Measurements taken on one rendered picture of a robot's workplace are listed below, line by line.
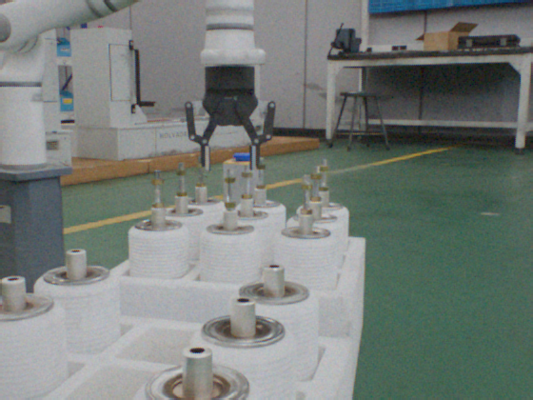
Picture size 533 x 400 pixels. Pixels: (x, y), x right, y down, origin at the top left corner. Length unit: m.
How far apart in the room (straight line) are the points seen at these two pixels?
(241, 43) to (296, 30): 5.81
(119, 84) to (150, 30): 4.23
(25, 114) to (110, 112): 2.31
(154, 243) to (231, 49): 0.31
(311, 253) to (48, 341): 0.43
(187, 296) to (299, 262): 0.17
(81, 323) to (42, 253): 0.71
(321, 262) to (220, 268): 0.15
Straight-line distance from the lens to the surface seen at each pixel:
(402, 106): 6.24
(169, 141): 3.99
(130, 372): 0.71
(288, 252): 0.96
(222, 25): 0.96
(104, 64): 3.74
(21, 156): 1.44
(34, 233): 1.44
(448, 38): 5.59
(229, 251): 0.97
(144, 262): 1.02
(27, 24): 1.40
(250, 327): 0.58
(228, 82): 0.95
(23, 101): 1.43
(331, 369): 0.70
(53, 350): 0.68
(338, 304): 0.93
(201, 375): 0.48
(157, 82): 7.88
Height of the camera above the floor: 0.46
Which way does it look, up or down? 10 degrees down
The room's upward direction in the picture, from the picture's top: straight up
